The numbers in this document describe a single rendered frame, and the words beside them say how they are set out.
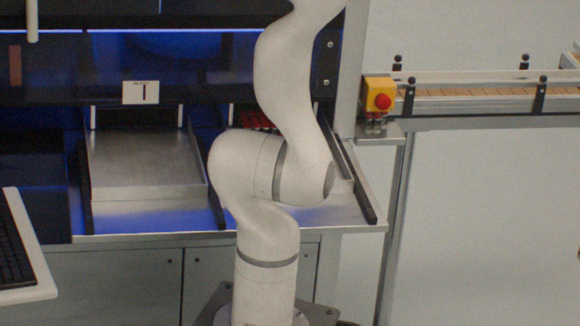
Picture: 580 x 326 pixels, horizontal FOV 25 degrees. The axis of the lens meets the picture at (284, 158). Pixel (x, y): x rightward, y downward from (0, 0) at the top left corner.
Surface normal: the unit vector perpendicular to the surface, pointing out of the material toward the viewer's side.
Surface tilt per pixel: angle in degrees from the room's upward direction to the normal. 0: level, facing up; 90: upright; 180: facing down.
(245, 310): 90
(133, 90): 90
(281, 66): 93
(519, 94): 0
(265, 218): 31
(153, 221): 0
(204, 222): 0
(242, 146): 37
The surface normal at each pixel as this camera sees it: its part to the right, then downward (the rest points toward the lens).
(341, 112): 0.18, 0.49
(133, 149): 0.07, -0.87
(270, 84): -0.40, 0.47
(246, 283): -0.63, 0.33
